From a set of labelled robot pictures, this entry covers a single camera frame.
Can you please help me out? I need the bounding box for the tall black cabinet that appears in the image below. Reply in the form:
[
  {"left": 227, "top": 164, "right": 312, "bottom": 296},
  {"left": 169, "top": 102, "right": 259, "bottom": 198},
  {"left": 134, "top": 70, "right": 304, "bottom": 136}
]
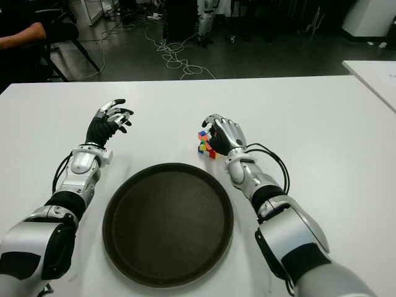
[{"left": 163, "top": 0, "right": 199, "bottom": 43}]

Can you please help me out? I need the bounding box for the robot right hand black silver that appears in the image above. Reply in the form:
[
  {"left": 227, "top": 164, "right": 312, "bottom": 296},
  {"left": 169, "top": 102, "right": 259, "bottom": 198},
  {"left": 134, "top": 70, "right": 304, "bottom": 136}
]
[{"left": 201, "top": 113, "right": 248, "bottom": 157}]

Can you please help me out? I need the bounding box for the multicoloured Rubik's cube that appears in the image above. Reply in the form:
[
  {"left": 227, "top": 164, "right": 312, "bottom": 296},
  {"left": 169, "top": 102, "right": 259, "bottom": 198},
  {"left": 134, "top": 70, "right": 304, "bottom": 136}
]
[{"left": 197, "top": 130, "right": 223, "bottom": 160}]

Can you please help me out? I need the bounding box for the round dark brown plate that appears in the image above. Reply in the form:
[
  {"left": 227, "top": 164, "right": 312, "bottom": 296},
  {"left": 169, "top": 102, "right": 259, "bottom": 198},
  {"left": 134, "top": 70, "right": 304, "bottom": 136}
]
[{"left": 102, "top": 163, "right": 235, "bottom": 287}]

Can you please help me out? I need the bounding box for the tangled white floor cable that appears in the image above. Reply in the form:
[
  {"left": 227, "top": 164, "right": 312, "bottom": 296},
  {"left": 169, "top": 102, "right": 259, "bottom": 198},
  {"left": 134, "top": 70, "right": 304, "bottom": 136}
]
[{"left": 145, "top": 21, "right": 217, "bottom": 80}]

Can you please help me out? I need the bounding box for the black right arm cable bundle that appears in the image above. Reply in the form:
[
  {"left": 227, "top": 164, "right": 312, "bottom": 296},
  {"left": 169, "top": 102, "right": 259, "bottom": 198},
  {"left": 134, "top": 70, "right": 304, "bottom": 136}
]
[{"left": 246, "top": 142, "right": 296, "bottom": 295}]

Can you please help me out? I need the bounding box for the seated person in black shirt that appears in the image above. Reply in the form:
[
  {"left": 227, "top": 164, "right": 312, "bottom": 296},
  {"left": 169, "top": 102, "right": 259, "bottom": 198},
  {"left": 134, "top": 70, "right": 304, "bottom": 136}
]
[{"left": 0, "top": 0, "right": 49, "bottom": 86}]

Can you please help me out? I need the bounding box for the white side table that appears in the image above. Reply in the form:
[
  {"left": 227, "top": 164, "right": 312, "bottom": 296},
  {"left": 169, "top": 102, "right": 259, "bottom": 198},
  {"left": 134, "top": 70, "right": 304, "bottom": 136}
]
[{"left": 342, "top": 60, "right": 396, "bottom": 114}]

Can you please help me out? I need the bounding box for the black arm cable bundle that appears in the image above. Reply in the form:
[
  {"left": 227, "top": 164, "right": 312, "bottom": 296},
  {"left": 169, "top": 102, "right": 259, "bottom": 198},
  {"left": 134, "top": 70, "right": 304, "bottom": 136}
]
[
  {"left": 51, "top": 154, "right": 74, "bottom": 194},
  {"left": 246, "top": 142, "right": 296, "bottom": 295}
]

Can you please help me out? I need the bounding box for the person's bare forearm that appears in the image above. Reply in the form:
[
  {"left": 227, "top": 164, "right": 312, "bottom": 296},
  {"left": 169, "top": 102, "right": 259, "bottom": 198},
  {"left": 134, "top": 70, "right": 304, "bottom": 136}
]
[{"left": 0, "top": 22, "right": 47, "bottom": 50}]

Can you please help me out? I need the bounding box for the black metal chair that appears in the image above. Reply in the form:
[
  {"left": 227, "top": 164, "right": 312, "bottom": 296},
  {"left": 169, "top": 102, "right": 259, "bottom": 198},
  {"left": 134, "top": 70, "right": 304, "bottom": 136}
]
[{"left": 40, "top": 6, "right": 101, "bottom": 83}]

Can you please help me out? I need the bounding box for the robot left hand black silver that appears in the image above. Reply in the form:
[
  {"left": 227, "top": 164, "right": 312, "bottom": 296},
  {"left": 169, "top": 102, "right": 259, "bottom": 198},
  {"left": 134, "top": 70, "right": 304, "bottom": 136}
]
[{"left": 85, "top": 98, "right": 134, "bottom": 148}]

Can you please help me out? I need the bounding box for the white board panel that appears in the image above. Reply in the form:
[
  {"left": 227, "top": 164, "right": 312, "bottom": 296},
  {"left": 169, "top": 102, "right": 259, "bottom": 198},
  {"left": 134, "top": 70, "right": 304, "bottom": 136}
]
[{"left": 69, "top": 0, "right": 105, "bottom": 27}]

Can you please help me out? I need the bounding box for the white cabinet with black base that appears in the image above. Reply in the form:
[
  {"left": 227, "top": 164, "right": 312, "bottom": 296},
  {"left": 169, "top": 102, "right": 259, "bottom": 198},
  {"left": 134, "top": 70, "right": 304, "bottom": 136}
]
[{"left": 342, "top": 0, "right": 396, "bottom": 40}]

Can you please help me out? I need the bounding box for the black left arm cable bundle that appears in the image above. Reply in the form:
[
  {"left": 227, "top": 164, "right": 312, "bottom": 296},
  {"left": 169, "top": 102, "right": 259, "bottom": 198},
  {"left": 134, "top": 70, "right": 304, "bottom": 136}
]
[{"left": 51, "top": 154, "right": 74, "bottom": 194}]

